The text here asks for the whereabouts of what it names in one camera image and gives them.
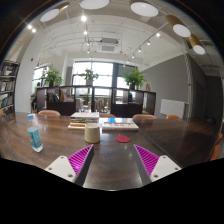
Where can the white board against wall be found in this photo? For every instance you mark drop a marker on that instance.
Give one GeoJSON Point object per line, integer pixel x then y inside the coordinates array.
{"type": "Point", "coordinates": [172, 107]}

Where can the tall bookshelf at left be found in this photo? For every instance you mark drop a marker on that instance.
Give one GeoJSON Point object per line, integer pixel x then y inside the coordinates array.
{"type": "Point", "coordinates": [8, 77]}

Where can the flat book right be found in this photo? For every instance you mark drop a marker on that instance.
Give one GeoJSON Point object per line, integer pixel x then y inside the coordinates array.
{"type": "Point", "coordinates": [119, 124]}

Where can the potted plant left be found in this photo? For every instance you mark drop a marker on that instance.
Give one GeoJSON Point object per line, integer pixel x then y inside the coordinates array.
{"type": "Point", "coordinates": [52, 77]}

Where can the clear water bottle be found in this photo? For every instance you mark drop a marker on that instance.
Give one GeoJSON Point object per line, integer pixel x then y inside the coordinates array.
{"type": "Point", "coordinates": [34, 135]}

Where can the orange chair centre right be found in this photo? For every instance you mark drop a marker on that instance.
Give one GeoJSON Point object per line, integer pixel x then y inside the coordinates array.
{"type": "Point", "coordinates": [144, 116]}

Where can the orange chair far right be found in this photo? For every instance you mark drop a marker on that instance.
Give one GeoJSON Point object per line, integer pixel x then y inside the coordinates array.
{"type": "Point", "coordinates": [172, 117]}

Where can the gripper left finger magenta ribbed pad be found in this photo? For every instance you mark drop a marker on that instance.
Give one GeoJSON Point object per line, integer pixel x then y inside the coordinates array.
{"type": "Point", "coordinates": [73, 168]}

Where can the potted plant right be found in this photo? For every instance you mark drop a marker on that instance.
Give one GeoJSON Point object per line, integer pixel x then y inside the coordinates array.
{"type": "Point", "coordinates": [133, 79]}

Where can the orange chair right edge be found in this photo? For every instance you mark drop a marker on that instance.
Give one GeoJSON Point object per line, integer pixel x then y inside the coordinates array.
{"type": "Point", "coordinates": [216, 149]}

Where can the potted plant middle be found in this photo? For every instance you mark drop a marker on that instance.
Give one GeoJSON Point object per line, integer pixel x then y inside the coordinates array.
{"type": "Point", "coordinates": [89, 76]}

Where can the orange chair far left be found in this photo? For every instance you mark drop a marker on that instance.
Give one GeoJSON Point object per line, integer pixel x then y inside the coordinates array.
{"type": "Point", "coordinates": [49, 113]}

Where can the stack of books left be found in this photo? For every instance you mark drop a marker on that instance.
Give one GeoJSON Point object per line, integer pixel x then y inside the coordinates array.
{"type": "Point", "coordinates": [81, 120]}

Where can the cream ceramic cup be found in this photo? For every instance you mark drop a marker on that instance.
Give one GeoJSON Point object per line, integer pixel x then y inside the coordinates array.
{"type": "Point", "coordinates": [92, 133]}

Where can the orange chair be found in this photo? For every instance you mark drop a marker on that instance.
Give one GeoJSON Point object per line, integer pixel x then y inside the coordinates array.
{"type": "Point", "coordinates": [104, 115]}
{"type": "Point", "coordinates": [172, 117]}
{"type": "Point", "coordinates": [49, 113]}
{"type": "Point", "coordinates": [144, 116]}

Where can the ceiling air conditioner unit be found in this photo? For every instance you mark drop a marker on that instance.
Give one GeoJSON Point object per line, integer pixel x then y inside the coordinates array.
{"type": "Point", "coordinates": [108, 45]}

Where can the potted plant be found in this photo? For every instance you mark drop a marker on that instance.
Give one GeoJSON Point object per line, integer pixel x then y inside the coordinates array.
{"type": "Point", "coordinates": [89, 76]}
{"type": "Point", "coordinates": [133, 79]}
{"type": "Point", "coordinates": [52, 77]}

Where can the dark low shelving unit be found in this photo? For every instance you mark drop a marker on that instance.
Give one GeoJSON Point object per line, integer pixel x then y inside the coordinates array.
{"type": "Point", "coordinates": [86, 98]}

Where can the red round coaster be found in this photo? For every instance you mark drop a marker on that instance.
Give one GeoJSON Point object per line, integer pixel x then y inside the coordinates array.
{"type": "Point", "coordinates": [122, 139]}

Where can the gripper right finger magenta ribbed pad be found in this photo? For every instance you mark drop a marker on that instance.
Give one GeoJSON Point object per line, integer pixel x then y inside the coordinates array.
{"type": "Point", "coordinates": [152, 167]}

